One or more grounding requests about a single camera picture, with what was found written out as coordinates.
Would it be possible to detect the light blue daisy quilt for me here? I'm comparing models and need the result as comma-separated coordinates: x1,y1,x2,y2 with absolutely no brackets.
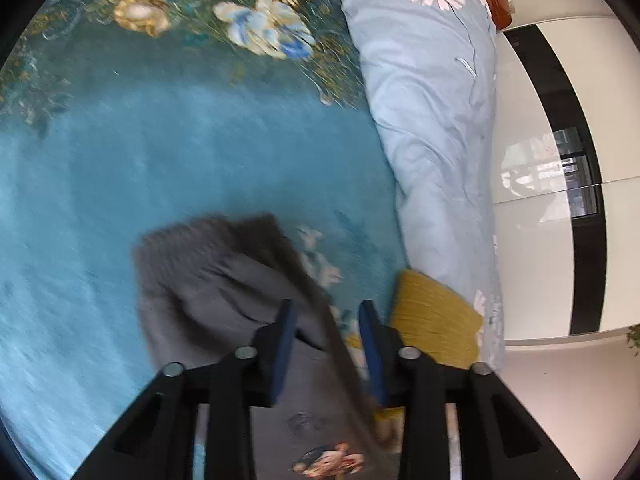
333,0,507,372

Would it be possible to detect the grey printed garment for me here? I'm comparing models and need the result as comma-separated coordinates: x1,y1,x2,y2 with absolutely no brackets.
132,213,401,480

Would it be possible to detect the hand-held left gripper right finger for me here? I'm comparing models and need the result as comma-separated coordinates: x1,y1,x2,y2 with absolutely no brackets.
358,299,581,480

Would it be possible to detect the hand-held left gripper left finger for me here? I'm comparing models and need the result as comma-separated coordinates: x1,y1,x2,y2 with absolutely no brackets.
71,299,299,480

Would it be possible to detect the teal floral blanket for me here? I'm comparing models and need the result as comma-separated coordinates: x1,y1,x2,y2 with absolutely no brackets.
0,0,408,480

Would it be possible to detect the mustard yellow knitted cloth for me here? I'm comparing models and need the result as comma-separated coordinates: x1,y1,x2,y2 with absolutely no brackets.
345,269,484,423

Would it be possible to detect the white wardrobe with black stripe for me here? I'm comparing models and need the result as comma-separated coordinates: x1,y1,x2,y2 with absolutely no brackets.
490,14,640,347

